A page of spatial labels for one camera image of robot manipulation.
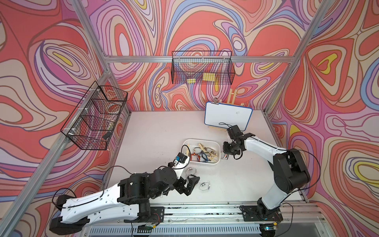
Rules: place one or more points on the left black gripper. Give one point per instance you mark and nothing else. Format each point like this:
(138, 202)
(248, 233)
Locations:
(182, 189)

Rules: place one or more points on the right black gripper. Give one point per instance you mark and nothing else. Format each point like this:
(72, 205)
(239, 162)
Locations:
(226, 150)

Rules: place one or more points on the black smart watch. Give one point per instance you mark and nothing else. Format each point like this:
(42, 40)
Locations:
(193, 179)

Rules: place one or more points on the white pink strap watch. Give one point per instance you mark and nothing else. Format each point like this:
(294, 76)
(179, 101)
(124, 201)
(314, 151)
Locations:
(191, 171)

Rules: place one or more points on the beige strap watch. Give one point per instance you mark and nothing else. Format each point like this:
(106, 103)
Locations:
(203, 148)

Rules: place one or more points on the red translucent watch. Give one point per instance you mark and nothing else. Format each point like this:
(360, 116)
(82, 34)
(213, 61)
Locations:
(195, 157)

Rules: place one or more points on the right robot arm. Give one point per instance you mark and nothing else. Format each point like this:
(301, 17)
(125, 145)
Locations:
(288, 166)

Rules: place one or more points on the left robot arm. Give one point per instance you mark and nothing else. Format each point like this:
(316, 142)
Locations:
(128, 200)

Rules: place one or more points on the white plastic storage box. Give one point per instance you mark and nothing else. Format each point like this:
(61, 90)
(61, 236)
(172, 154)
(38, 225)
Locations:
(191, 145)

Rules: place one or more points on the wooden easel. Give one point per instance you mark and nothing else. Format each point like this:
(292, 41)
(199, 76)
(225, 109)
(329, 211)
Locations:
(232, 96)

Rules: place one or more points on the yellow sticky note large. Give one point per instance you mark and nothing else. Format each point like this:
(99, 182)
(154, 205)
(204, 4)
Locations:
(209, 77)

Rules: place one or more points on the yellow sticky note small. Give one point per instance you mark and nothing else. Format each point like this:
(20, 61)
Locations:
(191, 81)

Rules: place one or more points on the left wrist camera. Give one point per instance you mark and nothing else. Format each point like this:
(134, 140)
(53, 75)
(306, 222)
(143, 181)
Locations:
(181, 158)

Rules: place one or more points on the small whiteboard blue frame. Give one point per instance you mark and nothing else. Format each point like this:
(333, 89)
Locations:
(228, 116)

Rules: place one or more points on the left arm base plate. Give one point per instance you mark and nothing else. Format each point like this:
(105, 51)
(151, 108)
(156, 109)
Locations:
(155, 215)

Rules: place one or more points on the aluminium rail front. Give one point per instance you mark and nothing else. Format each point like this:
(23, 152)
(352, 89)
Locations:
(295, 219)

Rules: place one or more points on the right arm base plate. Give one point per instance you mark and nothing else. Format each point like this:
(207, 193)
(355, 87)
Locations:
(254, 213)

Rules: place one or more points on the black wire basket back wall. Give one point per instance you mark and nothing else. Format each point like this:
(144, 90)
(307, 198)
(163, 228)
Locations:
(191, 64)

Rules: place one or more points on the black wire basket wall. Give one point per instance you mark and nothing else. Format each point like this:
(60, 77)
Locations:
(91, 125)
(191, 64)

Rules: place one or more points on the black wire basket left wall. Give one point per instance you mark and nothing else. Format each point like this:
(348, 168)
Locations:
(91, 125)

